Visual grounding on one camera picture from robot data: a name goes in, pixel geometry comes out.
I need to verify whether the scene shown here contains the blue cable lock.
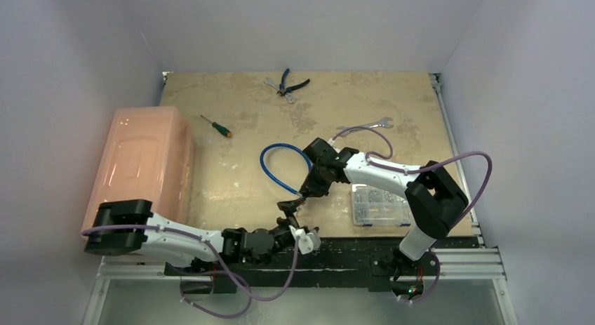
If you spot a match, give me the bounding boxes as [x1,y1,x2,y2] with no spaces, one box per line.
[258,142,312,196]

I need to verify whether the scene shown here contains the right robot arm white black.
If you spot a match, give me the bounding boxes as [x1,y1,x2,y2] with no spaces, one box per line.
[299,138,469,274]

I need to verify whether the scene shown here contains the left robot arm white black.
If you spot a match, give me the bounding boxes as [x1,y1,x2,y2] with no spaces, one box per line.
[81,199,321,275]

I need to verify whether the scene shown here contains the clear plastic screw box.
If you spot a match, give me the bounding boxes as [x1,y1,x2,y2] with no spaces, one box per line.
[351,184,414,227]

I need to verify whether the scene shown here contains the large silver open wrench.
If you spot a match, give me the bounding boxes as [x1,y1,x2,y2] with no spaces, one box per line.
[336,117,394,136]

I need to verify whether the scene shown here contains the small silver wrench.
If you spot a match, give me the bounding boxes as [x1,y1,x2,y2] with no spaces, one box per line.
[263,78,297,104]

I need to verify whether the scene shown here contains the pink plastic storage box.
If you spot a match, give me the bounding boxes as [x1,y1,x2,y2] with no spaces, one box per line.
[81,106,195,230]

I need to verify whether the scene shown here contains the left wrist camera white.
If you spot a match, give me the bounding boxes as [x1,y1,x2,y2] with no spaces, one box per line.
[289,225,321,255]

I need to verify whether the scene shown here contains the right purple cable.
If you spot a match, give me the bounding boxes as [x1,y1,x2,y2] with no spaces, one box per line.
[330,126,494,305]

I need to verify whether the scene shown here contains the blue handled pliers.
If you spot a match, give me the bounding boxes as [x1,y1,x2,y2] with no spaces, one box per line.
[276,68,311,97]

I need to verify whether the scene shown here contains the green handled screwdriver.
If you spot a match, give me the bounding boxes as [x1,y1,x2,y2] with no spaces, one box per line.
[200,114,233,138]

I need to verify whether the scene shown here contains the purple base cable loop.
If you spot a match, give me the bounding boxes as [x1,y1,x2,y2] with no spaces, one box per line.
[179,266,254,319]

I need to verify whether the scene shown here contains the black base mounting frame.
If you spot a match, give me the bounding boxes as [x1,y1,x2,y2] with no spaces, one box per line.
[164,237,479,293]

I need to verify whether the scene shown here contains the aluminium rail frame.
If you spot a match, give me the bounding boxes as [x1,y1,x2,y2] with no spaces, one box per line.
[95,72,507,325]

